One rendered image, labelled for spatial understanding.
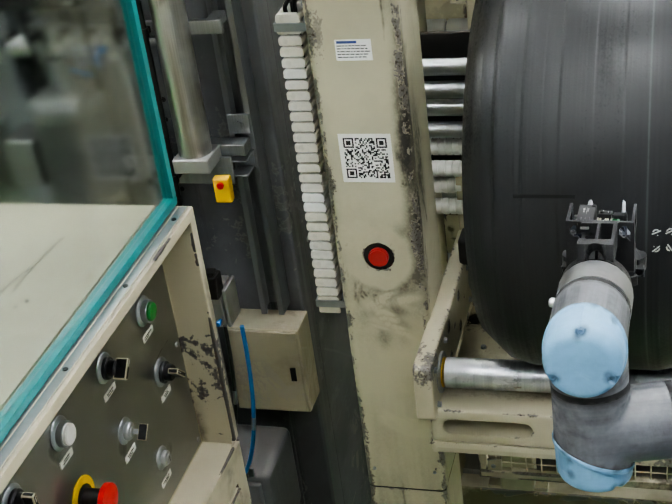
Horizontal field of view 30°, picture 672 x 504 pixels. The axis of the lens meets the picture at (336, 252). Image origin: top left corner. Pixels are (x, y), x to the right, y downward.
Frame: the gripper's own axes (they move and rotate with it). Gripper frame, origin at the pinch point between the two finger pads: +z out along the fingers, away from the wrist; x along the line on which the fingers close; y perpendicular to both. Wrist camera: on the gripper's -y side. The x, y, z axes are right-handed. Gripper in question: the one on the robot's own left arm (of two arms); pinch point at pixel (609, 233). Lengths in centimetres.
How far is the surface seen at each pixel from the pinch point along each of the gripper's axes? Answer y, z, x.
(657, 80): 16.2, 6.8, -5.0
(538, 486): -100, 94, 22
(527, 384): -31.5, 18.8, 12.7
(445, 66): 2, 63, 31
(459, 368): -29.9, 19.5, 22.5
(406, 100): 9.3, 22.2, 28.2
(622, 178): 5.9, 2.2, -1.4
